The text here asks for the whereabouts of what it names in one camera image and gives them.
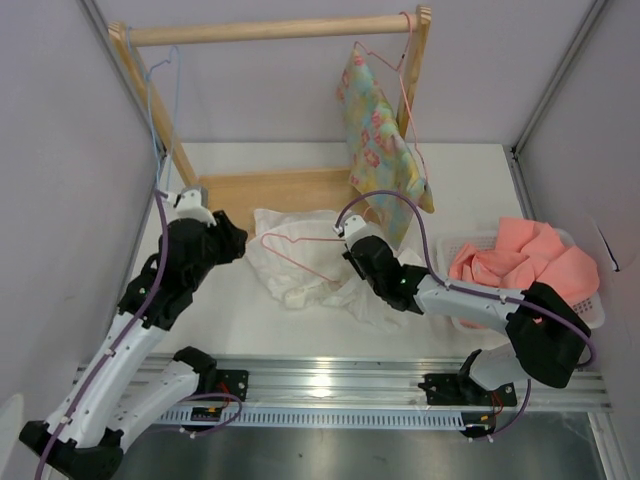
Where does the pink wire hanger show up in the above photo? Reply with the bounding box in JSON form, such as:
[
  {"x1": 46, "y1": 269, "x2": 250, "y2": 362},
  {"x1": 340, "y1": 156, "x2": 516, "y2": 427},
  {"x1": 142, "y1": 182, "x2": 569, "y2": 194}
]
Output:
[
  {"x1": 259, "y1": 233, "x2": 342, "y2": 284},
  {"x1": 354, "y1": 5, "x2": 432, "y2": 179}
]

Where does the white pleated skirt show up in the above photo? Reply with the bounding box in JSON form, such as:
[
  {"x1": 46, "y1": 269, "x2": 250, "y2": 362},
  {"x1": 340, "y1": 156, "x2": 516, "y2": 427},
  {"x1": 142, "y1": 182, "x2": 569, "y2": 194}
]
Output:
[{"x1": 245, "y1": 209, "x2": 408, "y2": 333}]

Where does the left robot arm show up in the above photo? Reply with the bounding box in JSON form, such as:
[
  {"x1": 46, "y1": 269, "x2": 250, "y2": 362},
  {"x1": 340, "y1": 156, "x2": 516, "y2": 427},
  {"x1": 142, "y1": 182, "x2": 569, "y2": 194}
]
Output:
[{"x1": 19, "y1": 211, "x2": 248, "y2": 479}]

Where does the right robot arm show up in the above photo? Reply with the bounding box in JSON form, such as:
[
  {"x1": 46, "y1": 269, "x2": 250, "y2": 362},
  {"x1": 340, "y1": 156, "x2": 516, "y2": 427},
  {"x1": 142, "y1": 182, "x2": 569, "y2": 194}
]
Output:
[{"x1": 344, "y1": 234, "x2": 591, "y2": 405}]

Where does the wooden clothes rack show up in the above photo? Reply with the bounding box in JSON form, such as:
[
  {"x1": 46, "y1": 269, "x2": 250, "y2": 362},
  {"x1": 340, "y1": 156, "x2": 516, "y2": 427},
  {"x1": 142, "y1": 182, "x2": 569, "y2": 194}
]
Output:
[{"x1": 108, "y1": 14, "x2": 408, "y2": 229}]

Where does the colourful floral patterned garment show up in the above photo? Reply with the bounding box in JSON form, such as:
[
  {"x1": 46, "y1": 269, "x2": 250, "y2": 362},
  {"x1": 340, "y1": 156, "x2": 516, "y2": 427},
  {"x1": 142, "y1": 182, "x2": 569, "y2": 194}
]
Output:
[{"x1": 335, "y1": 49, "x2": 436, "y2": 250}]

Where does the pink cloth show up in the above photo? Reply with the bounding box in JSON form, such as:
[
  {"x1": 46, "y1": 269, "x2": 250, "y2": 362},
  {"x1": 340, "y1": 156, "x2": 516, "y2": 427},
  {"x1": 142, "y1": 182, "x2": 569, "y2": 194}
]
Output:
[{"x1": 448, "y1": 217, "x2": 600, "y2": 307}]

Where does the white plastic basket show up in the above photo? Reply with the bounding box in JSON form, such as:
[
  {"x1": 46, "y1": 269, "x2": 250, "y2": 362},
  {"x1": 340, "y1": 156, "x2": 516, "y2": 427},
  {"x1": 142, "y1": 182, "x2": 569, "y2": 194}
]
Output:
[{"x1": 435, "y1": 230, "x2": 605, "y2": 330}]

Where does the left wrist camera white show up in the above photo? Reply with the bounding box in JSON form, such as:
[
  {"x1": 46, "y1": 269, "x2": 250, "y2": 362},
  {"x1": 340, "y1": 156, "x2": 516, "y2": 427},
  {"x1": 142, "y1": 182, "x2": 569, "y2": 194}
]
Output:
[{"x1": 165, "y1": 185, "x2": 216, "y2": 226}]

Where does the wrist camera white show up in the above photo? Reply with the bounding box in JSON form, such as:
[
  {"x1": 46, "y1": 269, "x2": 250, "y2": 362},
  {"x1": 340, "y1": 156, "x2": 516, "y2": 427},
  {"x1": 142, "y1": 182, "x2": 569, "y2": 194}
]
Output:
[
  {"x1": 165, "y1": 185, "x2": 216, "y2": 226},
  {"x1": 333, "y1": 214, "x2": 383, "y2": 245}
]

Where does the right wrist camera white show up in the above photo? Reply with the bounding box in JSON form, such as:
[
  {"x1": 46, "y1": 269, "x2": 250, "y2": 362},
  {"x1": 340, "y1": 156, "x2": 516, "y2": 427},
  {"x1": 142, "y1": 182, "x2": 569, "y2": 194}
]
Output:
[{"x1": 333, "y1": 214, "x2": 383, "y2": 245}]

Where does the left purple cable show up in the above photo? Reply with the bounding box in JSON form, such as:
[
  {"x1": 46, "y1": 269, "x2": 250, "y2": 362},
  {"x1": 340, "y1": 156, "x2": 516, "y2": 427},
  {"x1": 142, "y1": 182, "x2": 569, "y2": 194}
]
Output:
[{"x1": 34, "y1": 189, "x2": 244, "y2": 480}]

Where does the purple cable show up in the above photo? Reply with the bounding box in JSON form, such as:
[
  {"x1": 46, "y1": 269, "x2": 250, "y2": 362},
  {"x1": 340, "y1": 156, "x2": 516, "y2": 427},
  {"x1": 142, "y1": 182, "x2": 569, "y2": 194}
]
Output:
[
  {"x1": 34, "y1": 189, "x2": 244, "y2": 480},
  {"x1": 334, "y1": 191, "x2": 598, "y2": 443}
]

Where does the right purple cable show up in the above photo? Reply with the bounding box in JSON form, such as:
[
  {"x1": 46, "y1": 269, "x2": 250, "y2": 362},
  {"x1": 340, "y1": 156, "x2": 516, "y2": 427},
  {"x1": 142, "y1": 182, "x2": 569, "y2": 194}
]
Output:
[{"x1": 334, "y1": 191, "x2": 598, "y2": 443}]

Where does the aluminium mounting rail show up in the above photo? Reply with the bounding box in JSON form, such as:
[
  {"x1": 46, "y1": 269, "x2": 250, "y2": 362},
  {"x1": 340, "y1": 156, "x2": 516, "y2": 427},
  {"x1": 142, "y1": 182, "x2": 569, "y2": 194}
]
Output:
[{"x1": 74, "y1": 353, "x2": 612, "y2": 414}]

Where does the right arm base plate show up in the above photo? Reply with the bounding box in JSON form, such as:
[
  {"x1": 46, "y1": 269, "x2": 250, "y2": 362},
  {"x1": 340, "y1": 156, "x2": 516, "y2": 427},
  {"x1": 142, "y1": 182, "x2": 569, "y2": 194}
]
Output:
[{"x1": 418, "y1": 373, "x2": 517, "y2": 407}]

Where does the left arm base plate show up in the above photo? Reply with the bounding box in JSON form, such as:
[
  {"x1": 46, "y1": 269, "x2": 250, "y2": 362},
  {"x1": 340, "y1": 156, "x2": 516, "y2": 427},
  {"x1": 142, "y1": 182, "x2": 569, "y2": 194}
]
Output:
[{"x1": 193, "y1": 369, "x2": 250, "y2": 401}]

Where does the perforated cable duct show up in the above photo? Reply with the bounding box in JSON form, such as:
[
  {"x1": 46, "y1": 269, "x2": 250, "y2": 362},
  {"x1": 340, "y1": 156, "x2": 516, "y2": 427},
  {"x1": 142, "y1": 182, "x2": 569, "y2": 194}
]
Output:
[{"x1": 155, "y1": 406, "x2": 466, "y2": 431}]

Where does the blue wire hanger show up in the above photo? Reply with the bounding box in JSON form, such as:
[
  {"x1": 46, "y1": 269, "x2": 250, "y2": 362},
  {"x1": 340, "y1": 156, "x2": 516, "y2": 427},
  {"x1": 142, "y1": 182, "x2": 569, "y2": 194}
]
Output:
[{"x1": 125, "y1": 25, "x2": 182, "y2": 201}]

